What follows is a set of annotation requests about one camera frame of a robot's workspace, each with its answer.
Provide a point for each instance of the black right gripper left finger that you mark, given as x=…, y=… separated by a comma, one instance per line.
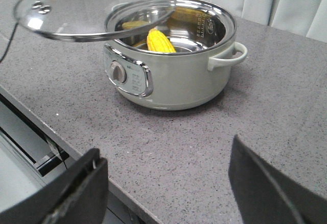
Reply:
x=79, y=195

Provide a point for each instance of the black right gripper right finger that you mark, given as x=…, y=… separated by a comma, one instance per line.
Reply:
x=265, y=195

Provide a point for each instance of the yellow corn cob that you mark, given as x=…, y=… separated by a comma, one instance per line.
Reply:
x=158, y=42

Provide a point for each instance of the glass pot lid steel rim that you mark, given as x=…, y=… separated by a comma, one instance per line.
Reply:
x=91, y=20

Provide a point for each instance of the pale green electric cooking pot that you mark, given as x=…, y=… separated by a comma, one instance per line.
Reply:
x=203, y=35

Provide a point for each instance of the grey drawer unit below counter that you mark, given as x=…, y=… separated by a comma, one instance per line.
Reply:
x=31, y=158

